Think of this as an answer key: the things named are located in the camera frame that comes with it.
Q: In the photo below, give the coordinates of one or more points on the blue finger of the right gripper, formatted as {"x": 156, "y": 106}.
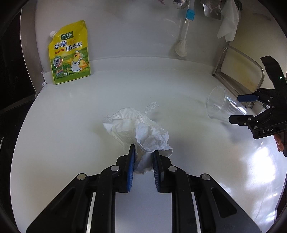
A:
{"x": 243, "y": 120}
{"x": 247, "y": 98}

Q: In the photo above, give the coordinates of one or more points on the blue handled bottle brush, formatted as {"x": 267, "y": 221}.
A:
{"x": 181, "y": 45}

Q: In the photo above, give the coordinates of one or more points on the person's right hand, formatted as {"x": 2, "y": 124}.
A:
{"x": 280, "y": 140}

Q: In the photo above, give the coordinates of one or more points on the yellow seasoning pouch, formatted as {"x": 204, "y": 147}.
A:
{"x": 68, "y": 53}

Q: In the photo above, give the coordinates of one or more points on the white cutting board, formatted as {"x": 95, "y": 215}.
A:
{"x": 258, "y": 34}

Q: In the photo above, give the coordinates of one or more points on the grey hanging cloth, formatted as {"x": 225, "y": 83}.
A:
{"x": 211, "y": 7}

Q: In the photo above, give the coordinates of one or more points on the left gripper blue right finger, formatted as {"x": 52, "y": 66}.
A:
{"x": 158, "y": 170}

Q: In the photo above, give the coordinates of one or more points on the white hanging cloth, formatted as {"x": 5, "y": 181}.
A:
{"x": 229, "y": 21}

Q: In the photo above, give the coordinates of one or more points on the steel cutting board rack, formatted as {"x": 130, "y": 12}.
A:
{"x": 238, "y": 72}

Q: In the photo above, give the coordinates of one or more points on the clear plastic cup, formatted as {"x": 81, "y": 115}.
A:
{"x": 221, "y": 104}

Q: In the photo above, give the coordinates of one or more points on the steel ladle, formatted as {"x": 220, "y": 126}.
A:
{"x": 181, "y": 4}

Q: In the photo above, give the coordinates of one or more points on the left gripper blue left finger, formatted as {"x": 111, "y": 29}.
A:
{"x": 130, "y": 167}

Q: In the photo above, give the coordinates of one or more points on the white tissue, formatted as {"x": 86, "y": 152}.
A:
{"x": 130, "y": 126}

